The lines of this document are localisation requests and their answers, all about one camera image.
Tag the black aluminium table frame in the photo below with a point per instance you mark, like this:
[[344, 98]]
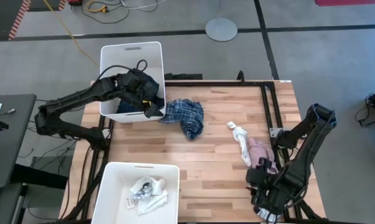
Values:
[[212, 83]]

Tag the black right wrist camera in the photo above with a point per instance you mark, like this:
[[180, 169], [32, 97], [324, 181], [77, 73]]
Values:
[[264, 163]]

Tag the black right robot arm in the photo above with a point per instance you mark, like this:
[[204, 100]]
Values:
[[309, 149]]

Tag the black flat mount bracket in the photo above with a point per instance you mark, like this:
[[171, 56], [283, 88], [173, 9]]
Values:
[[182, 76]]

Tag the red floor device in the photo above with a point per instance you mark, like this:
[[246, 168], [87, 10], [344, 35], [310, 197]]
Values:
[[75, 2]]

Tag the thick white sock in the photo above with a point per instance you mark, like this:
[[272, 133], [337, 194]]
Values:
[[153, 202]]

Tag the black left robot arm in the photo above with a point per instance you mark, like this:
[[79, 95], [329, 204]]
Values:
[[81, 93]]

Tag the long white sock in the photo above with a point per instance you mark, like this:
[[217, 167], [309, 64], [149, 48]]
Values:
[[242, 140]]

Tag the white striped sock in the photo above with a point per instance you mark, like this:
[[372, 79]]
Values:
[[139, 194], [263, 215]]

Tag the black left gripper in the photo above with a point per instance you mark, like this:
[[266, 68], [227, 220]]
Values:
[[139, 87]]

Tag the white plastic laundry bin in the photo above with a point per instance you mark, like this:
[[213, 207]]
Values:
[[128, 56], [112, 193]]

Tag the blue plaid shirt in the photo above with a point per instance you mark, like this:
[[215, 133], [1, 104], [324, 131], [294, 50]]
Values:
[[187, 118]]

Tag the white paper label tag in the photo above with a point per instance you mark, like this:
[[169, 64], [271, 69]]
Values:
[[130, 204], [231, 125]]

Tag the navy dotted garment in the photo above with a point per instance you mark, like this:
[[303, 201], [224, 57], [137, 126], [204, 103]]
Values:
[[125, 107]]

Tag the pink shirt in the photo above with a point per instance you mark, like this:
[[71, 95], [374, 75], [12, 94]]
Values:
[[260, 151]]

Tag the red floor mat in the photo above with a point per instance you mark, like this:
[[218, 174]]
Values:
[[346, 2]]

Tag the black mat with striped edge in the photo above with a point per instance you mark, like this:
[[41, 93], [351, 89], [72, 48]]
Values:
[[0, 18]]

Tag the grey metal mounting plate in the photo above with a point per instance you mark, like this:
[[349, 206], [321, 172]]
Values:
[[275, 132]]

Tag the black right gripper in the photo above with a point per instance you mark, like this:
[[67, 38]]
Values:
[[265, 189]]

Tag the black desk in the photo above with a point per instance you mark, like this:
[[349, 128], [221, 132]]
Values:
[[10, 149]]

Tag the grey round floor disc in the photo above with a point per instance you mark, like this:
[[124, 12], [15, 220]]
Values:
[[221, 29]]

